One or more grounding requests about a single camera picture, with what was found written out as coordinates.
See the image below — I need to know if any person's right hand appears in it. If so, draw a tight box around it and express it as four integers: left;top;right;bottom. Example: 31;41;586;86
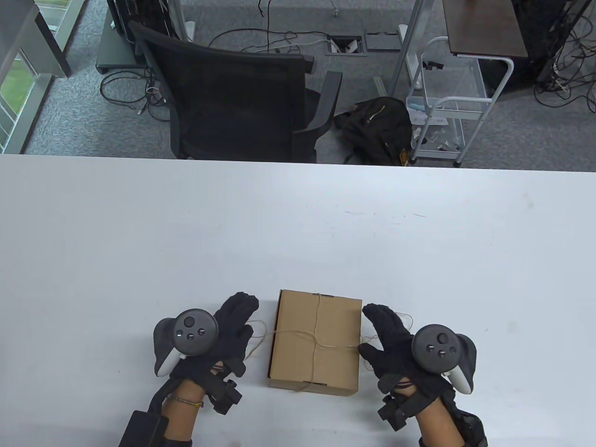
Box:
359;304;450;413

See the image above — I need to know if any person's left hand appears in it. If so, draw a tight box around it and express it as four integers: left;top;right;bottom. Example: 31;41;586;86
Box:
169;292;259;392

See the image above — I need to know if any thin tan string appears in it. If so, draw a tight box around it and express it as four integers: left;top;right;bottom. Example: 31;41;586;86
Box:
242;293;413;393

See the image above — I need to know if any brown cardboard box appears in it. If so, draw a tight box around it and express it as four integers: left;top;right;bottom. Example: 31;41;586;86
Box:
267;289;363;397

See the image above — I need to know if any person's right forearm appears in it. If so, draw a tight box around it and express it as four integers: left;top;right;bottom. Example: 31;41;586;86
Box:
412;398;466;447

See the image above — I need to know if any person's left forearm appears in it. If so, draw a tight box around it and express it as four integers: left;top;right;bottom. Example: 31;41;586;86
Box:
162;378;205;447

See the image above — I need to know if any open floor outlet box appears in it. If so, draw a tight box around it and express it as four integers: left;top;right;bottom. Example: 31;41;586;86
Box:
325;35;368;56

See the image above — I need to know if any grey handheld controller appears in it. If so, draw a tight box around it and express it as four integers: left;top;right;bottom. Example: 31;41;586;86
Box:
153;309;219;377
411;324;478;395

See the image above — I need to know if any black backpack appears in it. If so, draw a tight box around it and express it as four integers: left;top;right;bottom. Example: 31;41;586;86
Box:
333;96;414;166

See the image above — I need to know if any black mesh office chair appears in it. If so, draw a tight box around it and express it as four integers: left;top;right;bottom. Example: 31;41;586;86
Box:
129;21;343;163

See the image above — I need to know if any grey metal desk leg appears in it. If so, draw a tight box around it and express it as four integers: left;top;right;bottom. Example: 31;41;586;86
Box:
390;0;425;96

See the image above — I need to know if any grey floor cover plate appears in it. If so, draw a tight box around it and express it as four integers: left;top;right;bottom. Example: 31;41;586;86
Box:
365;32;401;51

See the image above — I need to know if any grey base platform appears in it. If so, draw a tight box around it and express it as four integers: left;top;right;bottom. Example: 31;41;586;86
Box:
95;9;140;75

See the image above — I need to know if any dark brown desk top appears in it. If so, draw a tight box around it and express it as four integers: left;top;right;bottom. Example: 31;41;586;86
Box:
442;0;529;57

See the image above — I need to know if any black equipment rack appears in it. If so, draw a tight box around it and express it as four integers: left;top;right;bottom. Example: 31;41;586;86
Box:
510;0;582;84
106;0;173;40

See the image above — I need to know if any grey pillar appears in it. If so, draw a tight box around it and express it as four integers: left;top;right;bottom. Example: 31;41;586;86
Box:
0;0;73;77

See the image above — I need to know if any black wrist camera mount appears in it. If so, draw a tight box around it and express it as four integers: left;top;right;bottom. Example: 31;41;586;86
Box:
207;368;243;416
377;395;416;431

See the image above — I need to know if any black strapped wrist pack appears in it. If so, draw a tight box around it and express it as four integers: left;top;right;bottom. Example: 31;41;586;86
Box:
419;409;488;447
118;410;169;447

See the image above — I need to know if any white wire cart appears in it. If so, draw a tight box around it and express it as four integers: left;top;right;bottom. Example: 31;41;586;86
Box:
406;36;515;168

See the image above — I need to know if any black floor cable tangle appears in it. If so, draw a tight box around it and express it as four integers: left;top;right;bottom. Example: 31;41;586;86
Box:
100;70;173;122
533;0;596;115

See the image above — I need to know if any long black floor cable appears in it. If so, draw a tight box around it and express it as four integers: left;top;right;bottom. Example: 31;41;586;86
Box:
208;0;336;52

